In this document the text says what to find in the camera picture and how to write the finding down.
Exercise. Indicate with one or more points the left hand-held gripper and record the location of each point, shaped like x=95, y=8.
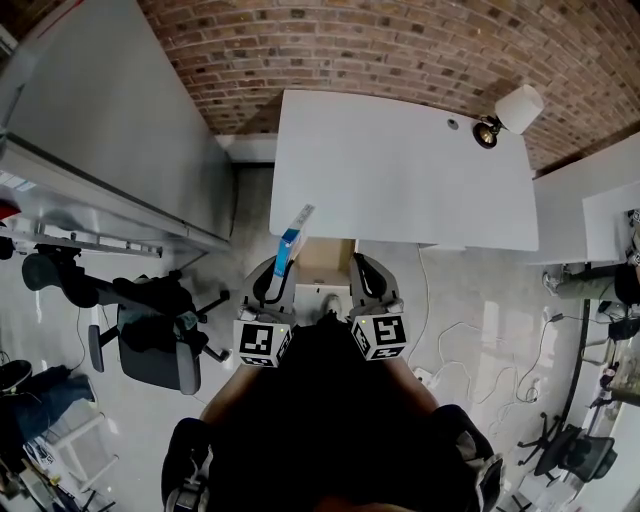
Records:
x=257, y=340

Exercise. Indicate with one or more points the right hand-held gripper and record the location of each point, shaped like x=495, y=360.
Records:
x=385, y=332

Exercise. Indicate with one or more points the blue and white box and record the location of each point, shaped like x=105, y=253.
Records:
x=290, y=245

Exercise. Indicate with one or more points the white wooden drawer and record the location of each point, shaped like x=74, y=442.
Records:
x=322, y=260

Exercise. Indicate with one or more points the person's left forearm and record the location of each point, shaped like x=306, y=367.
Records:
x=230, y=390

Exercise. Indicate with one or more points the person's right forearm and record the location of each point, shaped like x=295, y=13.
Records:
x=415, y=385

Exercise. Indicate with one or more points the person's grey shoe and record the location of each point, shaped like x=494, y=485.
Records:
x=332, y=303

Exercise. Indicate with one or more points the white power strip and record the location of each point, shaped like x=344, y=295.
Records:
x=422, y=375

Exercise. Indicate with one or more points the white desk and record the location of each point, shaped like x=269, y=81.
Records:
x=400, y=175

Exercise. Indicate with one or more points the person's black clothed torso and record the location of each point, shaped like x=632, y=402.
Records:
x=325, y=425

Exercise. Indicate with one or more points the white cubby shelf unit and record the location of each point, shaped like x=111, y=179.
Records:
x=565, y=200

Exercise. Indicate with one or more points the white shade table lamp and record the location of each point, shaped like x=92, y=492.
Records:
x=520, y=107

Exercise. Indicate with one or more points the tall white cabinet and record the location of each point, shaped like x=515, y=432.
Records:
x=100, y=125

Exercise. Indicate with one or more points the white work table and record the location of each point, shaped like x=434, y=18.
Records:
x=625, y=380

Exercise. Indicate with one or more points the black mesh office chair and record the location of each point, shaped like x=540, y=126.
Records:
x=585, y=452

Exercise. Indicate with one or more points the red bag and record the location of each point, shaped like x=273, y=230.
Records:
x=7, y=209

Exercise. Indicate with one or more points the white frame stool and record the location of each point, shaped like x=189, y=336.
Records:
x=80, y=431

